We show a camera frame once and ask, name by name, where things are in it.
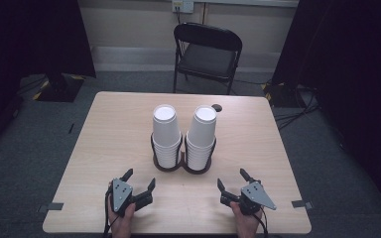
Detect hand-held gripper cable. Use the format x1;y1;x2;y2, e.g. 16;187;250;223
102;189;112;238
252;207;270;238

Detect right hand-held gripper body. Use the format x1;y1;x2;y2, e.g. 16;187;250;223
238;180;277;216

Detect stack of white paper cups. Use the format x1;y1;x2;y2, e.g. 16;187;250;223
151;104;184;170
186;104;218;172

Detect grey tape strip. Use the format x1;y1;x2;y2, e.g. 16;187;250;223
291;199;314;210
38;201;64;213

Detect black double cup holder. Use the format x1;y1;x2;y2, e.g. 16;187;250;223
150;132;217;176

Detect person's right hand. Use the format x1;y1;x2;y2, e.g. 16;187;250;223
229;201;264;238

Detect black folding chair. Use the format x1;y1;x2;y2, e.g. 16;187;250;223
173;22;243;96

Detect left hand-held gripper cable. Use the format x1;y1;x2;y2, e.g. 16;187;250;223
102;189;112;238

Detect black stand base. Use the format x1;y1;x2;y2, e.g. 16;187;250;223
32;72;86;103
261;80;316;108

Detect black curtain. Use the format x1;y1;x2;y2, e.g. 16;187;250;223
0;0;97;157
271;0;381;219

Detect black floor cables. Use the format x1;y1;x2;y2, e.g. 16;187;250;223
272;85;321;132

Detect white wall outlet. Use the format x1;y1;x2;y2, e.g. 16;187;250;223
172;0;194;14

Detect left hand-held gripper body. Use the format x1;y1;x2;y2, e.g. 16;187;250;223
107;178;137;218

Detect right hand-held gripper cable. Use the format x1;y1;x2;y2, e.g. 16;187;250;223
252;207;270;238

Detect person's left hand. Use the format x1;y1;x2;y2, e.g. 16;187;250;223
106;197;137;238

